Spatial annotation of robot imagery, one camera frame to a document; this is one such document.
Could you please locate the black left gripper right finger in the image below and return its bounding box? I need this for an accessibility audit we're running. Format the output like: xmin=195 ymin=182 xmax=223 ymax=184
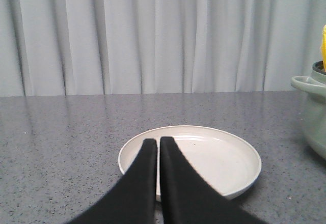
xmin=159 ymin=136 xmax=263 ymax=223

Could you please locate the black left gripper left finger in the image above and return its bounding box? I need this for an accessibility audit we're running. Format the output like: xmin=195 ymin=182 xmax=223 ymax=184
xmin=70 ymin=139 xmax=157 ymax=223

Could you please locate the white pleated curtain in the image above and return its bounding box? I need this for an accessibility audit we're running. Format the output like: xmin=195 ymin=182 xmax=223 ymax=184
xmin=1 ymin=0 xmax=325 ymax=96

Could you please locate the cream white plate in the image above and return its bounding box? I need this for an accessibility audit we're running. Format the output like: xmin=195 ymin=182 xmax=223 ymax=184
xmin=118 ymin=125 xmax=262 ymax=200

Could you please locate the corn cob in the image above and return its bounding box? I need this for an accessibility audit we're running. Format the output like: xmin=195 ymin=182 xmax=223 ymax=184
xmin=320 ymin=25 xmax=326 ymax=71

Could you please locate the green electric cooking pot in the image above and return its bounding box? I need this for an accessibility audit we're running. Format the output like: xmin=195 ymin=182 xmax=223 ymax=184
xmin=291 ymin=61 xmax=325 ymax=158

